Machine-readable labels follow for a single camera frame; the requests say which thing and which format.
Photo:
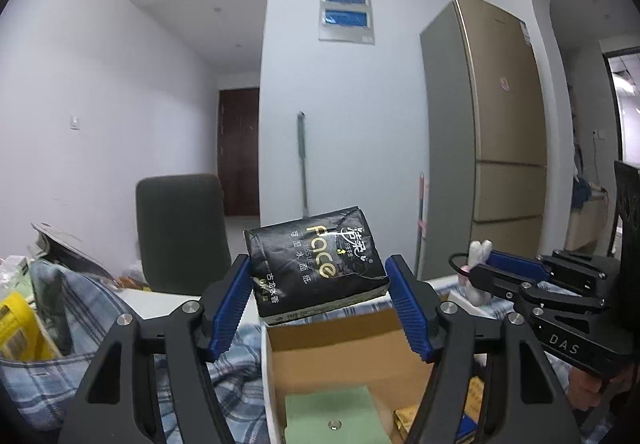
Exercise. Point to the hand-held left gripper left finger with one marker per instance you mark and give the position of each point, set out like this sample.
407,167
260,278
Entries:
227,309

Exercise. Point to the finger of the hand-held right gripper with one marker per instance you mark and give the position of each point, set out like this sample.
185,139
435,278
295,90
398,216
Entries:
515,261
495,279

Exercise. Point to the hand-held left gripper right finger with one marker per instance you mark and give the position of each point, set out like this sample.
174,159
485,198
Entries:
412,314

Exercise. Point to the white rabbit toy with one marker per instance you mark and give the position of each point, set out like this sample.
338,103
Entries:
475,251

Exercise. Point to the white cardboard box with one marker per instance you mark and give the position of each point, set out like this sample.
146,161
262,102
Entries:
340,354

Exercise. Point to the black tissue pack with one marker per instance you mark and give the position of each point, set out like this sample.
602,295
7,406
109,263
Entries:
310,269

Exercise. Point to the gold and blue packet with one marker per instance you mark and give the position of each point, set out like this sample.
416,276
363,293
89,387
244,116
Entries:
407,419

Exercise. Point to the person's right hand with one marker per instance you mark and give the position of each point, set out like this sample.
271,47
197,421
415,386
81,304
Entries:
580,386

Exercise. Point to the beige cardboard box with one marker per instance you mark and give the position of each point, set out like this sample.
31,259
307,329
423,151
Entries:
585,229

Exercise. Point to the blue plaid cloth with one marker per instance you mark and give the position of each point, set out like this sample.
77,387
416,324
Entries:
240,394

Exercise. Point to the dark office chair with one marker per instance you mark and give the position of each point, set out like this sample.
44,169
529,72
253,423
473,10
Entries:
180,224

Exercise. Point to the orange snack packet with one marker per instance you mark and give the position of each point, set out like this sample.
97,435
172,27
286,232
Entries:
131,281

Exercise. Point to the blue clothing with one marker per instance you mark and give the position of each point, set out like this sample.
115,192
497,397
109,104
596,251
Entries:
587,191

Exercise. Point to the gold refrigerator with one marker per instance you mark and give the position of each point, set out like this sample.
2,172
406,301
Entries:
500,124

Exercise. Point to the dark wooden door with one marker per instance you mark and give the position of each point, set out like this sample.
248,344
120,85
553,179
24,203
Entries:
239,149

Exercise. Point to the grey cardboard flap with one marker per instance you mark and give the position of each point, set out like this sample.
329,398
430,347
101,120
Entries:
65,249

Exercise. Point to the yellow packet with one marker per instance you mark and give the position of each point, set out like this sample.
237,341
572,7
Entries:
25,329

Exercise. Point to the clear plastic bag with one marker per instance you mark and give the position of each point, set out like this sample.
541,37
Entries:
15,269

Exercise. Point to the grey electrical panel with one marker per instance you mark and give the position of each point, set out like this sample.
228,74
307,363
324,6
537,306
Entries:
345,32

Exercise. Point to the white wall switch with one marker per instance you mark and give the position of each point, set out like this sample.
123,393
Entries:
75,122

